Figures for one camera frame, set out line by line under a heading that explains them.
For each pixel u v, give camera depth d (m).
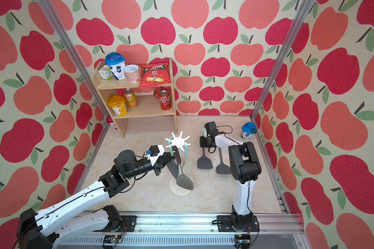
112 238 0.72
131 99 0.90
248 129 1.01
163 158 0.57
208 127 0.85
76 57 0.87
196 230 0.75
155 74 0.77
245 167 0.53
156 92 1.01
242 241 0.72
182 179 0.77
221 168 0.93
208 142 0.79
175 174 0.81
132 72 0.75
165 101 0.89
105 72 0.78
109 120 1.06
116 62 0.74
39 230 0.40
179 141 0.58
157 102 1.01
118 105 0.86
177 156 0.58
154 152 0.53
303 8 0.70
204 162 0.96
